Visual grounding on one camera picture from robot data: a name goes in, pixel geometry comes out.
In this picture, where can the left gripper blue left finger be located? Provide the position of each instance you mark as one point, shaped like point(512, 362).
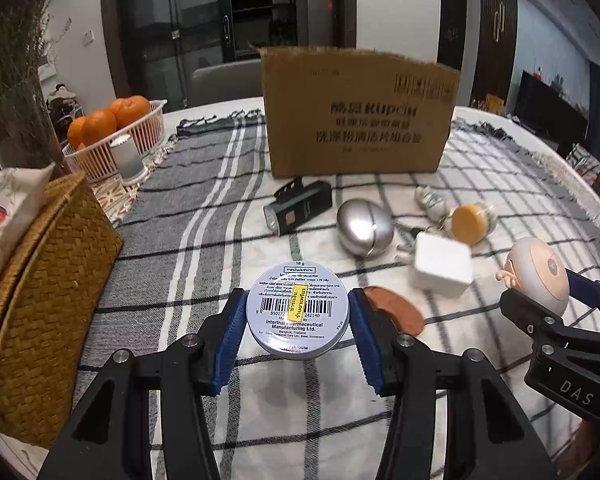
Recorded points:
point(232, 329)

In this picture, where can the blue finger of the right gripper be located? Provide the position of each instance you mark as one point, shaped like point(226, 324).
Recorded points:
point(584, 289)
point(541, 326)

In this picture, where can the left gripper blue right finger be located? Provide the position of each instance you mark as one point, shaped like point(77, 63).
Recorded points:
point(362, 320)

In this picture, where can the bald head figurine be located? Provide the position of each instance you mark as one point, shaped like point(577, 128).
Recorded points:
point(533, 268)

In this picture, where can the round silver tin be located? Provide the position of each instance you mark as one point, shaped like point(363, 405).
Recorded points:
point(297, 310)

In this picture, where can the white charger block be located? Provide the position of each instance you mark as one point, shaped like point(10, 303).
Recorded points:
point(437, 264)

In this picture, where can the silver egg-shaped container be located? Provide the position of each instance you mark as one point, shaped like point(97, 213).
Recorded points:
point(364, 228)

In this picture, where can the small jar with tan lid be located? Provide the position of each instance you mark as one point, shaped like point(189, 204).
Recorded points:
point(471, 223)

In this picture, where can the small astronaut figurine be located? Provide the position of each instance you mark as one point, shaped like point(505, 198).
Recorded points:
point(432, 203)

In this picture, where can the black flashlight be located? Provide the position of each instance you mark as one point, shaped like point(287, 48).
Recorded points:
point(295, 204)

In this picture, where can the woven wicker tissue box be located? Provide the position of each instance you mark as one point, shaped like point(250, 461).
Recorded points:
point(48, 293)

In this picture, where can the patterned floral mat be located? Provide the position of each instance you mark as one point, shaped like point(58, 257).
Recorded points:
point(117, 198)

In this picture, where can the black television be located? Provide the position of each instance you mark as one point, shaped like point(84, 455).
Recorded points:
point(541, 109)

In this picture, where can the small white cylinder speaker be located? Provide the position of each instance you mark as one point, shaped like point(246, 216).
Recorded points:
point(127, 158)

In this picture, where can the brown cardboard box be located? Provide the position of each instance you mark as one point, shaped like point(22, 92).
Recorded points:
point(351, 111)

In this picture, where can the orange fruit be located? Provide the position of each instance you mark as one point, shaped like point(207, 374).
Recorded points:
point(75, 132)
point(98, 126)
point(129, 110)

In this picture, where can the patterned fabric tissue cover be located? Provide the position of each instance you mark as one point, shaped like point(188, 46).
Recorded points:
point(21, 198)

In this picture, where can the grey dining chair left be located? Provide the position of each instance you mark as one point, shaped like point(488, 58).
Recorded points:
point(226, 82)

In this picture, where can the dried flower vase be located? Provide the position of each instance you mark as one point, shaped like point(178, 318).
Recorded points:
point(27, 135)

